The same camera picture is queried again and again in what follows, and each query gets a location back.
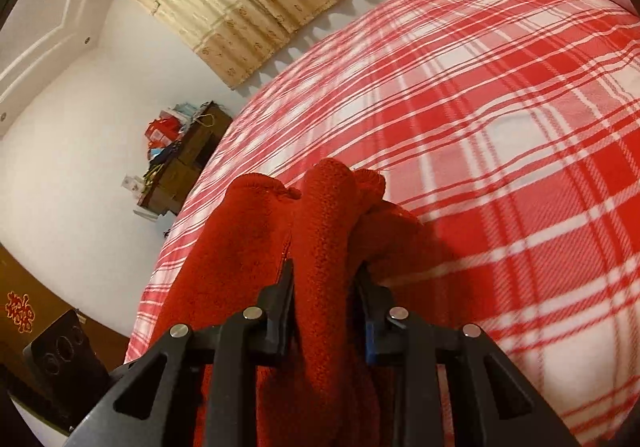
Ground red bags on cabinet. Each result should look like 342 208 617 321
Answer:
145 116 181 148

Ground brown wooden cabinet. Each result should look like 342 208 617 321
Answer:
136 101 235 215

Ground black box with circles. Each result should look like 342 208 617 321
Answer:
22 309 113 428

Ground brown wooden door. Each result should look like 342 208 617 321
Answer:
0 244 131 388

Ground red white plaid blanket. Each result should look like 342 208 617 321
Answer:
124 0 640 447

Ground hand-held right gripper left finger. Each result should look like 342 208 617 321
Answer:
65 257 296 447

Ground red paper door decoration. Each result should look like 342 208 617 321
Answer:
5 292 36 332

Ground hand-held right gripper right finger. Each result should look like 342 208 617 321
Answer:
355 264 581 447

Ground red knitted sweater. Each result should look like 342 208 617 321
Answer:
165 158 451 447

